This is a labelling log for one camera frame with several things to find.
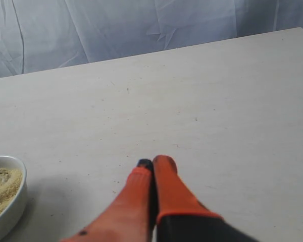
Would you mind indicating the beige grains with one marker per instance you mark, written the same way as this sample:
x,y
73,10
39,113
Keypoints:
x,y
10,180

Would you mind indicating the grey wrinkled backdrop curtain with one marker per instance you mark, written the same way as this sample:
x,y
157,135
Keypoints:
x,y
44,35

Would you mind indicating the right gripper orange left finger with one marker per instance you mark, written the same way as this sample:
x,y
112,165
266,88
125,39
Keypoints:
x,y
129,217

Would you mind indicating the white ceramic bowl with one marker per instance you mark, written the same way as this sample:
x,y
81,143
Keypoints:
x,y
13,212

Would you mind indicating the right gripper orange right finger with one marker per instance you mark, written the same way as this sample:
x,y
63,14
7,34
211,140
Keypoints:
x,y
182,217

